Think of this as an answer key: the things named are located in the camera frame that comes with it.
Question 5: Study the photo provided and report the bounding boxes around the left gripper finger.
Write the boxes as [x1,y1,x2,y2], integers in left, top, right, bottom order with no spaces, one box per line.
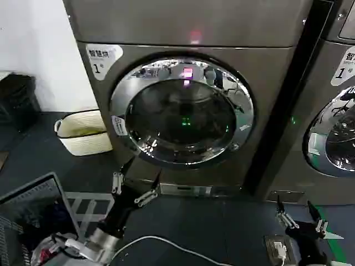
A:
[134,170,162,208]
[111,156,137,195]

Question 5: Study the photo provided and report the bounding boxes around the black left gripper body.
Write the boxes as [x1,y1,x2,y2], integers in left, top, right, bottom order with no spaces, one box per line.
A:
[98,182,141,241]

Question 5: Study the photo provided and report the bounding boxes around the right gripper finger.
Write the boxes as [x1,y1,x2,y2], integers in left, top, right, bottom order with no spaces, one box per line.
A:
[275,195,300,229]
[307,200,329,239]

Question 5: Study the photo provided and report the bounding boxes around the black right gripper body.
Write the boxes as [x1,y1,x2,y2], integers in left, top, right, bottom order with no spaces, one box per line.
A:
[285,219,326,244]

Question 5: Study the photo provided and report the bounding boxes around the metal floor socket plate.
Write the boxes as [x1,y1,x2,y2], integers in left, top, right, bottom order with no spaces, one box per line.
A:
[264,234,295,263]

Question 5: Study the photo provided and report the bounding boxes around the white plug charger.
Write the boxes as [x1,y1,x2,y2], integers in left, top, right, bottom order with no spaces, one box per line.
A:
[273,241,287,259]

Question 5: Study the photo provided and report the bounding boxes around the white woven laundry basket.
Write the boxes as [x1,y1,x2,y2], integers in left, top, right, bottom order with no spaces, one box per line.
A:
[53,109,114,157]

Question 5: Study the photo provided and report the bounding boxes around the small white door sticker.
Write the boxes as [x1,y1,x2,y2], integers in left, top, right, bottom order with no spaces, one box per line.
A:
[111,114,129,137]

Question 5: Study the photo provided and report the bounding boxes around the yellow-green cloth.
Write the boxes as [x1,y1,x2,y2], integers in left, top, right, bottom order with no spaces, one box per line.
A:
[65,125,104,137]

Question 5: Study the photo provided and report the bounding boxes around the round glass dryer door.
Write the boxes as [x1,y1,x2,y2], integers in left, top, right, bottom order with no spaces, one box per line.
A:
[301,85,355,178]
[109,52,255,170]

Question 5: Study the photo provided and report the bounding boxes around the white number sticker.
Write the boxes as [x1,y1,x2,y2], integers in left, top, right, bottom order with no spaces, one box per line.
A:
[330,45,355,87]
[85,44,124,82]

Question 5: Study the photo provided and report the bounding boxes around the black plastic crate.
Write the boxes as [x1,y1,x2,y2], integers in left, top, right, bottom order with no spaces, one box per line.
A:
[0,71,43,131]

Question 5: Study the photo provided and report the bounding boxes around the grey dryer with red light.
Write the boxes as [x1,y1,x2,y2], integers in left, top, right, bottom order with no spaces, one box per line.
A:
[62,0,314,201]

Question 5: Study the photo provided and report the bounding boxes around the white cable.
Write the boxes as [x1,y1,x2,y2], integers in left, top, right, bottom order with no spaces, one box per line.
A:
[112,235,286,266]

